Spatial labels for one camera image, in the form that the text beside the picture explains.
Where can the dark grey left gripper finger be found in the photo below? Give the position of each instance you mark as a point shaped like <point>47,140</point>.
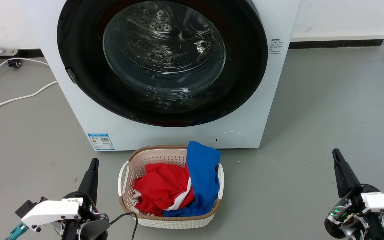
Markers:
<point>94,186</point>
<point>86,183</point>

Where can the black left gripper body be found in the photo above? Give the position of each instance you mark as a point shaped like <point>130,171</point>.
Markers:
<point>92,228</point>

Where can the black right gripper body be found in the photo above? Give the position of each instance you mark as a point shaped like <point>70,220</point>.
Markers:
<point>348,206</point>

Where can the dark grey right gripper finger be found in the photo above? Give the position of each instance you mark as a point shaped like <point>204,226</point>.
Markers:
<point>338,176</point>
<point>348,180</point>

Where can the round black glass washer door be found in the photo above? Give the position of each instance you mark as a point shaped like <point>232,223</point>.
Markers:
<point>78,50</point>

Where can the white front-load washing machine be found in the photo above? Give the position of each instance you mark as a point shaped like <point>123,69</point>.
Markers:
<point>265,83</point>

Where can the blue energy label sticker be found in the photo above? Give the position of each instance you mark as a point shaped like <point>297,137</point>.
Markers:
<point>100,141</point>

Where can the black left wrist connector block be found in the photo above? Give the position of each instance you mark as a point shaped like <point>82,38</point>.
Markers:
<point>28,206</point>

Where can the red garment with white stripe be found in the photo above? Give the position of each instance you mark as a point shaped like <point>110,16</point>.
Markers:
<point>160,186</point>

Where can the beige woven-look laundry basket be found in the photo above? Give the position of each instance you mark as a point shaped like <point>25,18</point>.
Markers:
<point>170,220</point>

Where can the blue garment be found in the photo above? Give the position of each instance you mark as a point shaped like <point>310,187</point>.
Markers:
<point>203,166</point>

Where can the round white filter cover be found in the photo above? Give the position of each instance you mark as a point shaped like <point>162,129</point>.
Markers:
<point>230,139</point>

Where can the small black caster wheel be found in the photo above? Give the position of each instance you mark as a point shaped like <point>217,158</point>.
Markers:
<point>14,63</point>

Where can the black wall baseboard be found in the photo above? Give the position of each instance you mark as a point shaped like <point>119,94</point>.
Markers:
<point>335,44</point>

